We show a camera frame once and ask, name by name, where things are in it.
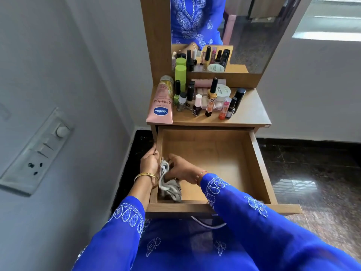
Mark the person's left hand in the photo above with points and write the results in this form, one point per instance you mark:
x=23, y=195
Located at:
x=148, y=165

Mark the person's right hand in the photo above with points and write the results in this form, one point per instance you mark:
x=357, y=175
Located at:
x=184, y=170

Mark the person's right fingers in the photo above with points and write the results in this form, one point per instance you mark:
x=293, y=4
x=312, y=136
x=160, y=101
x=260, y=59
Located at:
x=172, y=167

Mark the person's left thumb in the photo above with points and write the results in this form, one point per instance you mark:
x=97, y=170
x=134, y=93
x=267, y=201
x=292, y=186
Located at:
x=151, y=151

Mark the white grey cleaning cloth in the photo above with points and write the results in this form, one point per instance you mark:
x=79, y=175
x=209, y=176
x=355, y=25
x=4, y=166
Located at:
x=166, y=186

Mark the wooden drawer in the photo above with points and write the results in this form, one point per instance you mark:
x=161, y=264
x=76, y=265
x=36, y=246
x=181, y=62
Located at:
x=220, y=158

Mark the person's right forearm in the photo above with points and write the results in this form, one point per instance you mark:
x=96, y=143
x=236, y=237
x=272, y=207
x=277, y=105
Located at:
x=253, y=222

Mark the person's left forearm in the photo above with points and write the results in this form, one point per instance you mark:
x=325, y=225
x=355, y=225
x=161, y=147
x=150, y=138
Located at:
x=121, y=234

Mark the gold bangle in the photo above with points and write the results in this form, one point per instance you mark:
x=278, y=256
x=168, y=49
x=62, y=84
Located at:
x=145, y=175

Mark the pink lotion tube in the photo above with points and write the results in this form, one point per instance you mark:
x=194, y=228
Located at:
x=162, y=105

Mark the silver capped nail polish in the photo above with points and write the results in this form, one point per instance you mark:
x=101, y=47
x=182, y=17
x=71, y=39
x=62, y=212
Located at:
x=182, y=102

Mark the dark red nail polish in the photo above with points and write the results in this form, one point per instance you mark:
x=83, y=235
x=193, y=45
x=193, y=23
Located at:
x=197, y=107

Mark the green nail polish bottle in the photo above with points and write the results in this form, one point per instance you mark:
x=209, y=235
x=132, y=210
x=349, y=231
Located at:
x=177, y=91

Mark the orange nail polish bottle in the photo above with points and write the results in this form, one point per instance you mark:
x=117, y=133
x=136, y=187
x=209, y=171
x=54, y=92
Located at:
x=209, y=108

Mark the black nail polish bottle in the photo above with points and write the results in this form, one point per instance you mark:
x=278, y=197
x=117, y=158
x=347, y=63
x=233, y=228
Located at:
x=191, y=91

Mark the clear plastic cosmetic box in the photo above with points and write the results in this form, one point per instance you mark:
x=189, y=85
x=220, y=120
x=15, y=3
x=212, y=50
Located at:
x=203, y=97

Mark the orange lip balm tube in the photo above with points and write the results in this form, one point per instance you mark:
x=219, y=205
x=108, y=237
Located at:
x=224, y=109

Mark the green cylindrical bottle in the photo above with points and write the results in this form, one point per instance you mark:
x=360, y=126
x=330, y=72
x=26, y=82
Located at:
x=180, y=77

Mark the small dark black-capped bottle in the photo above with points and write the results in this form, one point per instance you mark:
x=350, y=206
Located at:
x=231, y=108

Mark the pink rolled pouch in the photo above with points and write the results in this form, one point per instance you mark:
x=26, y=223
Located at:
x=201, y=82

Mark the yellow nail polish bottle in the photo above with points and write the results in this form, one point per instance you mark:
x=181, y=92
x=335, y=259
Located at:
x=213, y=88

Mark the white round cream jar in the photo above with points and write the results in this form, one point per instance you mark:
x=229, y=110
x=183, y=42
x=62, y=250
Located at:
x=223, y=92

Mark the black cosmetic tube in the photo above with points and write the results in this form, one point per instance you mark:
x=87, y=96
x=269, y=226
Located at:
x=239, y=99

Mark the wooden dressing table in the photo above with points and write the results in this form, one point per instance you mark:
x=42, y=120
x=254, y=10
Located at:
x=251, y=110

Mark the dressing table mirror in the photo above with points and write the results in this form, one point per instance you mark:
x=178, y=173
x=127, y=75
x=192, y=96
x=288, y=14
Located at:
x=253, y=39

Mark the white wall switchboard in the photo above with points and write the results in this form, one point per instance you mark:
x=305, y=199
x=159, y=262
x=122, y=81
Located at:
x=39, y=155

